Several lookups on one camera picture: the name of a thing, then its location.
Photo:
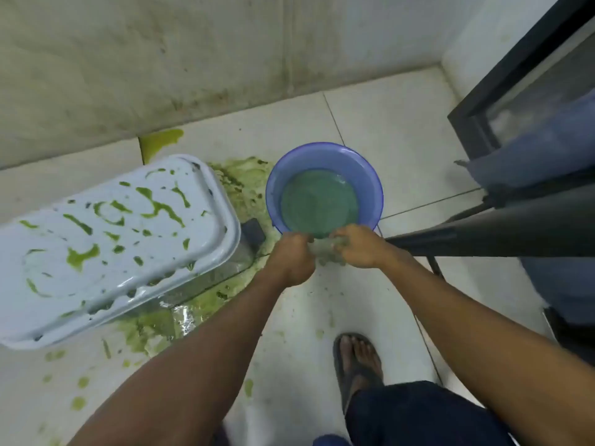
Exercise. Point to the person's left hand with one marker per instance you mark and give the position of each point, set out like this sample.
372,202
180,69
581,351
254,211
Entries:
290,260

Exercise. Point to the blue plastic basin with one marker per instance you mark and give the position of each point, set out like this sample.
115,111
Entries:
325,155

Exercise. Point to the person's right forearm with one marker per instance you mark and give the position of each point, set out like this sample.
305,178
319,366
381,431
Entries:
488,348

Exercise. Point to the grey pedal bin white lid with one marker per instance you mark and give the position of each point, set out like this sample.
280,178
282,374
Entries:
116,241

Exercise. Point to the person's right hand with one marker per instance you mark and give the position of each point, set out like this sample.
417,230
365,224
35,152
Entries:
367,248

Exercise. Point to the black framed glass door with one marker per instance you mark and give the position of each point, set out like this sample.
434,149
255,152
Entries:
511,69

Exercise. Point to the person's dark trouser leg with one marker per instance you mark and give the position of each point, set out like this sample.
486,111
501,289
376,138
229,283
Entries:
418,418

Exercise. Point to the green stained cleaning cloth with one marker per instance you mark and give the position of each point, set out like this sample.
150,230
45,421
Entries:
326,255

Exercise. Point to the person's right sandalled foot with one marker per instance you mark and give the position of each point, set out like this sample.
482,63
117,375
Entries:
358,362

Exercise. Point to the person's left forearm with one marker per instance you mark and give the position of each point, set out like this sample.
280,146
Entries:
195,366

